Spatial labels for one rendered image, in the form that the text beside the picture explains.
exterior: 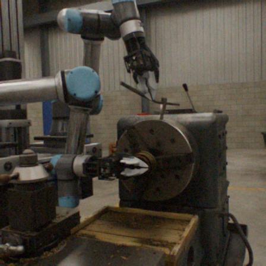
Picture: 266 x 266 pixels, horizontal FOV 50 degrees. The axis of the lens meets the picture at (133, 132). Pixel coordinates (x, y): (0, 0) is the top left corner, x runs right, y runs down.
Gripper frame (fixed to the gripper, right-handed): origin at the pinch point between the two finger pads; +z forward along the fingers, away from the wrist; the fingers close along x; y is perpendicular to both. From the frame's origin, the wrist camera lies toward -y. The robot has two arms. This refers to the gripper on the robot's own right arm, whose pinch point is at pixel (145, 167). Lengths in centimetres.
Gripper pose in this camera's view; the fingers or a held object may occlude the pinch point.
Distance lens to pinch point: 93.0
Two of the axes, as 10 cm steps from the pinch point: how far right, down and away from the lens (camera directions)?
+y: -4.2, 0.6, -9.1
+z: 9.1, -0.1, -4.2
